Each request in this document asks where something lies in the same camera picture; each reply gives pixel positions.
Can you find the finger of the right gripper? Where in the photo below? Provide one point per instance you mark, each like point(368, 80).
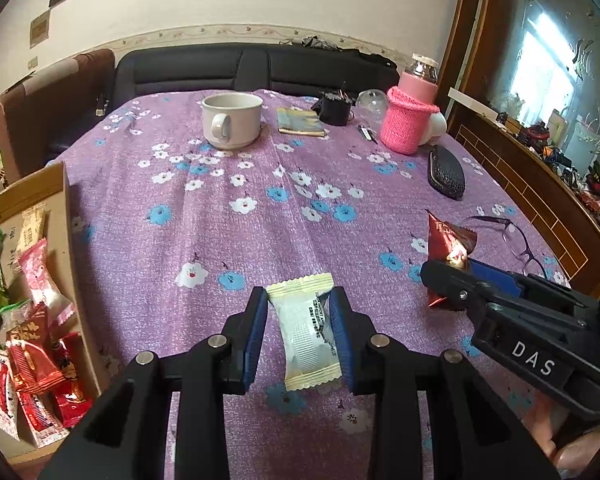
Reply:
point(510, 282)
point(452, 289)

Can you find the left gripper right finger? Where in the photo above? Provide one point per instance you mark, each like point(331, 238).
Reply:
point(474, 434)

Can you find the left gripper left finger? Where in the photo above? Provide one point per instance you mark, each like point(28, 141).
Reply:
point(123, 435)

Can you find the dark red foil snack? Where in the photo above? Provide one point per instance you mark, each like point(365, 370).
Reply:
point(28, 347)
point(452, 245)

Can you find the red sesame candy bar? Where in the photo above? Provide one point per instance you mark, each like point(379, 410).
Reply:
point(70, 399)

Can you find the white cream snack packet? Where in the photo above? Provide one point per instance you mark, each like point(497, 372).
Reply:
point(302, 309)

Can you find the pink snack packet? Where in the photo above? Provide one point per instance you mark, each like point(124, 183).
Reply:
point(43, 289)

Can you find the yellow cracker packet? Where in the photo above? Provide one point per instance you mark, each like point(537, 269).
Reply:
point(32, 231)

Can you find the white red snack packet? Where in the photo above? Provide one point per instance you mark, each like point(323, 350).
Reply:
point(8, 400)

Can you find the person's right hand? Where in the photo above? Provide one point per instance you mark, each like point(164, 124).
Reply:
point(568, 446)

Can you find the wooden sideboard cabinet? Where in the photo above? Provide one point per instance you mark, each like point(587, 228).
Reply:
point(555, 212)

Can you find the black glasses case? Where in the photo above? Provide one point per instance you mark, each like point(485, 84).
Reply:
point(445, 174)

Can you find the white round object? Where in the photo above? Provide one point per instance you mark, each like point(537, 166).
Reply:
point(436, 127)

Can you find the nail clipper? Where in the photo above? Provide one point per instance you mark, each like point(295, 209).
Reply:
point(368, 133)

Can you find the pink knitted sleeve bottle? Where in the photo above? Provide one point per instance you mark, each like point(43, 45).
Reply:
point(411, 102)

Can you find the purple floral tablecloth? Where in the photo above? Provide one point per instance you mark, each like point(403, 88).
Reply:
point(170, 234)

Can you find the clear glass dome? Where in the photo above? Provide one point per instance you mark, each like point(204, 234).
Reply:
point(373, 105)

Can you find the black small container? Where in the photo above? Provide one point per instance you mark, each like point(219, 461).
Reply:
point(334, 108)

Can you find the small booklet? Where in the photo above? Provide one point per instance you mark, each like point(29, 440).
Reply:
point(299, 122)

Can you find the cardboard tray box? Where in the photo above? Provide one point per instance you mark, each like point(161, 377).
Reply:
point(48, 189)

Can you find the black leather sofa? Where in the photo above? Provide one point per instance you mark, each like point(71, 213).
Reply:
point(285, 68)

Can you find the white ceramic mug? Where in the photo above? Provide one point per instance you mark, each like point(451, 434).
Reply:
point(231, 120)

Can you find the brown armchair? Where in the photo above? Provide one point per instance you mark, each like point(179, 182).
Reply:
point(46, 112)

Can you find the purple frame eyeglasses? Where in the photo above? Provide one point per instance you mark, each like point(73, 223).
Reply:
point(515, 240)

